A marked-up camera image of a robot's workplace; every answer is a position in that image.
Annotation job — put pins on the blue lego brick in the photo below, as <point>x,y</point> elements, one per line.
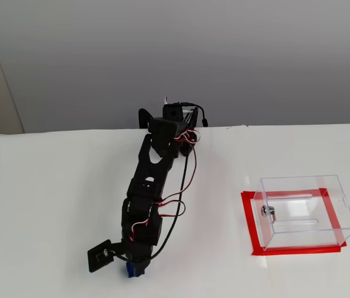
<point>134,273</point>

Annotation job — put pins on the silver lock cylinder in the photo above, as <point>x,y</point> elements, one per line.
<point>268,212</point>

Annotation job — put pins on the transparent plastic box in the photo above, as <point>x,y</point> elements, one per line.
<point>305,211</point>

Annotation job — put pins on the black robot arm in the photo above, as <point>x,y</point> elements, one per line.
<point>150,167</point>

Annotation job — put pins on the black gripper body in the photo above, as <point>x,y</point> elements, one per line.
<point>138,260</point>

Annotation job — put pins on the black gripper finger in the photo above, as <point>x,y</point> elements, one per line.
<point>142,264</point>

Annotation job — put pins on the red tape rectangle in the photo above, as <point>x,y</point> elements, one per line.
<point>247,217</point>

